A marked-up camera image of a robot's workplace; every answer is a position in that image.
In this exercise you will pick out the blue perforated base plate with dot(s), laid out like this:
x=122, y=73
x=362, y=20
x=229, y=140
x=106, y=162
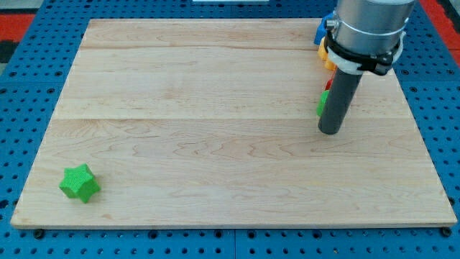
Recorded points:
x=34, y=77

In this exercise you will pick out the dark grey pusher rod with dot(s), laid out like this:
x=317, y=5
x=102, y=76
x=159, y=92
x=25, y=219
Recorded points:
x=341, y=93

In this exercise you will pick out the red block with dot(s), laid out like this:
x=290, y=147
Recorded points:
x=328, y=84

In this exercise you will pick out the green star block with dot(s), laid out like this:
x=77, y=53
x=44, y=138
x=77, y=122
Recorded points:
x=79, y=183

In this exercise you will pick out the green circle block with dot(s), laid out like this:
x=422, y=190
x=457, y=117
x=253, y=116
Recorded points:
x=322, y=102

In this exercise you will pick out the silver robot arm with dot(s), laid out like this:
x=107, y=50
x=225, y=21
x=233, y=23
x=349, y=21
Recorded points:
x=370, y=27

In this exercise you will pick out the blue block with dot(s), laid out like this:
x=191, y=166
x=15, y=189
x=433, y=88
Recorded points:
x=321, y=30

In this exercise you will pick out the light wooden board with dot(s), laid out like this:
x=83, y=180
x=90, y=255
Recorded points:
x=211, y=123

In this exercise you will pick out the yellow block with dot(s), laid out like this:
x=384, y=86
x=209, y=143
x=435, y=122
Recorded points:
x=323, y=55

